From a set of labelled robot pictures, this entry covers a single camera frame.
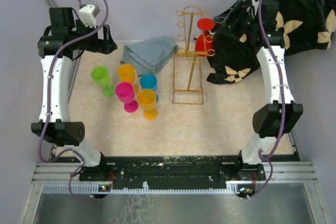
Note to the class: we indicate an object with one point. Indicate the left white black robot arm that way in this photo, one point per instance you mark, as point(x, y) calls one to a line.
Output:
point(56, 48)

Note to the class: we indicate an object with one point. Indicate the pink plastic wine glass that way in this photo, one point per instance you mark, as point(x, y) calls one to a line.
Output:
point(125, 93)

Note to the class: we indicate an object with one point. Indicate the orange plastic wine glass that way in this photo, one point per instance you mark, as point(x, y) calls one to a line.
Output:
point(147, 101)
point(126, 73)

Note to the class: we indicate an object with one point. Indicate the blue plastic wine glass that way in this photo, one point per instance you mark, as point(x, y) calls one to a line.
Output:
point(149, 81)

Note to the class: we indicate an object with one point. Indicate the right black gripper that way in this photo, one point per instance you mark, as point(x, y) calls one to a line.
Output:
point(239, 10)

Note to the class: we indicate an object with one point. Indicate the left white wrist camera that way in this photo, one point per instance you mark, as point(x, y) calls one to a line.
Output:
point(87, 15)

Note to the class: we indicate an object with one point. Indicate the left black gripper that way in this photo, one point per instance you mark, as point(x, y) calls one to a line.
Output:
point(106, 45)

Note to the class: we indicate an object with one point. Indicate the grey folded cloth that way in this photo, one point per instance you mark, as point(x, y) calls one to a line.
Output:
point(149, 56)

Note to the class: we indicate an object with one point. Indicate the red plastic wine glass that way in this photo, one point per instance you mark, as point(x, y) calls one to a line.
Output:
point(204, 43)

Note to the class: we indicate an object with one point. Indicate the black floral blanket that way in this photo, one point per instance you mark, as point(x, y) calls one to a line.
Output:
point(305, 24)

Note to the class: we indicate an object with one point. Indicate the white slotted cable duct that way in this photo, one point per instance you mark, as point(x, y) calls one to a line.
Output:
point(98, 189)

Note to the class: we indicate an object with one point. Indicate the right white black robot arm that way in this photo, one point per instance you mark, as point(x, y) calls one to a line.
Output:
point(280, 112)

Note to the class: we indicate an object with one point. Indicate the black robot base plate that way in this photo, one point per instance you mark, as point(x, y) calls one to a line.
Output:
point(172, 172)

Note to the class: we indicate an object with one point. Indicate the gold wire glass rack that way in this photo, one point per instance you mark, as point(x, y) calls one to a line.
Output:
point(192, 93)

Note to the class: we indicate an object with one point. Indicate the green plastic wine glass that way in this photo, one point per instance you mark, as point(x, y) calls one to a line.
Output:
point(101, 77)

